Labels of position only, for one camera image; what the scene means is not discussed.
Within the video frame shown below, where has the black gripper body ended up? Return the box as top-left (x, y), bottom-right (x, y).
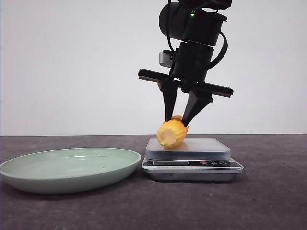
top-left (138, 42), bottom-right (234, 97)

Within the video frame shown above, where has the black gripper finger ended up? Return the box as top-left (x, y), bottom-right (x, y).
top-left (182, 90), bottom-right (213, 126)
top-left (158, 80), bottom-right (179, 121)

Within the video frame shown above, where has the yellow corn cob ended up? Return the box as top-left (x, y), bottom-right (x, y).
top-left (157, 115), bottom-right (189, 148)

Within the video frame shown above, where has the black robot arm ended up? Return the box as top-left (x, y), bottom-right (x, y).
top-left (138, 0), bottom-right (234, 126)

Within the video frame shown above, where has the silver digital kitchen scale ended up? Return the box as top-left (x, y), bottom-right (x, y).
top-left (142, 138), bottom-right (244, 182)

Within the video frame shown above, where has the light green plate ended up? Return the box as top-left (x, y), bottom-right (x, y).
top-left (0, 148), bottom-right (141, 194)

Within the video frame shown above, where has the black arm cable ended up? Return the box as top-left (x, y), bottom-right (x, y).
top-left (206, 31), bottom-right (228, 71)

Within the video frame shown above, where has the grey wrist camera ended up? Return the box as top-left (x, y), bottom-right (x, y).
top-left (159, 50), bottom-right (176, 68)

